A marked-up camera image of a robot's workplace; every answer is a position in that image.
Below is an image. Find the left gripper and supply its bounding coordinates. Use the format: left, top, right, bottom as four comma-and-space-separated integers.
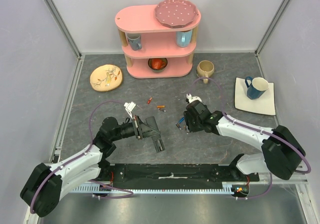
110, 114, 161, 141

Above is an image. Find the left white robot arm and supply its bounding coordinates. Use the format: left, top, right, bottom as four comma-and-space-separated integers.
20, 115, 164, 217

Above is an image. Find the beige ceramic mug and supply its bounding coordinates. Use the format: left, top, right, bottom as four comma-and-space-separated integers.
196, 60, 215, 84

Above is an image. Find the dark blue mug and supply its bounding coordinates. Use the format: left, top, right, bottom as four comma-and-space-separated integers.
244, 76, 269, 100

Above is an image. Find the red cup in bowl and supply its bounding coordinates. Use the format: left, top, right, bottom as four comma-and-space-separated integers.
151, 58, 167, 70

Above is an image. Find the yellow bird painted plate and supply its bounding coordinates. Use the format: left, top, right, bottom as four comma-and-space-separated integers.
89, 64, 123, 92

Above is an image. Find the white square plate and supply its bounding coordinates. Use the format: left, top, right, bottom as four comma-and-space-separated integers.
234, 77, 276, 116

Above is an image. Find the light blue mug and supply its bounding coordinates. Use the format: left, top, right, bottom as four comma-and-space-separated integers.
176, 29, 193, 48

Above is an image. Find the pink three-tier shelf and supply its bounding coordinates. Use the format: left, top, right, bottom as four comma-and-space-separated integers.
115, 5, 201, 79

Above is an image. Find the grey mug on shelf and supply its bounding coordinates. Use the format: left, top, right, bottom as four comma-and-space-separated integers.
126, 33, 142, 51

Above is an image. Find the pink dotted plate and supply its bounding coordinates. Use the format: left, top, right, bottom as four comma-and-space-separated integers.
154, 0, 199, 29

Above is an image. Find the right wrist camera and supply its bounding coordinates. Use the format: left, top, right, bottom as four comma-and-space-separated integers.
185, 93, 202, 104

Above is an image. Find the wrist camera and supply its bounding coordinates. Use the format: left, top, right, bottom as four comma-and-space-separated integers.
124, 101, 137, 120
185, 93, 202, 104

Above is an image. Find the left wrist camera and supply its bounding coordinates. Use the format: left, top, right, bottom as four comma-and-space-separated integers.
124, 101, 137, 120

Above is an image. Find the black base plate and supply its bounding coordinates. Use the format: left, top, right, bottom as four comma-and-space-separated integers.
97, 163, 260, 182

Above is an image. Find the light blue cable duct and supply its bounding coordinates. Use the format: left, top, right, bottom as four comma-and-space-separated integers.
72, 182, 237, 194

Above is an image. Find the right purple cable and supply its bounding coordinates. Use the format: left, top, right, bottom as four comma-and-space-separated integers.
191, 76, 312, 200

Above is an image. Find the purple cable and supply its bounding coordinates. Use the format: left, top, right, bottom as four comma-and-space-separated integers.
29, 100, 135, 215
191, 76, 312, 200

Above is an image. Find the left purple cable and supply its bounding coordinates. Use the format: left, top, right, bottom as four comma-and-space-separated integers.
29, 100, 135, 215

